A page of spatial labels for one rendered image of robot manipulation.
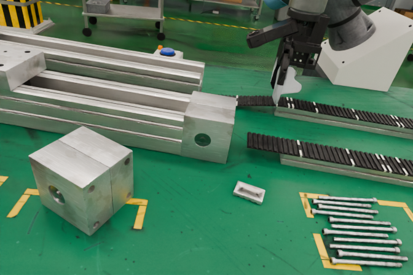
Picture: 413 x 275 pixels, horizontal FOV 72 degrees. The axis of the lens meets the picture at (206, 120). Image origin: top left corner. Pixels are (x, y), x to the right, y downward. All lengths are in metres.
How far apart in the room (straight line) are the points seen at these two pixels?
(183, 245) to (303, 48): 0.47
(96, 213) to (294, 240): 0.29
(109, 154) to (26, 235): 0.15
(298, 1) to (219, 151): 0.34
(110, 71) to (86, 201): 0.41
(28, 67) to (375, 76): 0.97
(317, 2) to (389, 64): 0.50
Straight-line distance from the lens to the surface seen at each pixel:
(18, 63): 0.64
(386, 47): 1.07
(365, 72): 1.07
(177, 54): 0.88
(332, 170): 0.63
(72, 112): 0.59
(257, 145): 0.58
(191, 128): 0.52
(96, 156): 0.42
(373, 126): 0.83
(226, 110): 0.54
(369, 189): 0.64
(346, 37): 1.10
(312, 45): 0.68
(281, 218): 0.50
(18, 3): 3.80
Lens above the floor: 1.15
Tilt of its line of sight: 33 degrees down
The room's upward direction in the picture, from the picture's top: 8 degrees clockwise
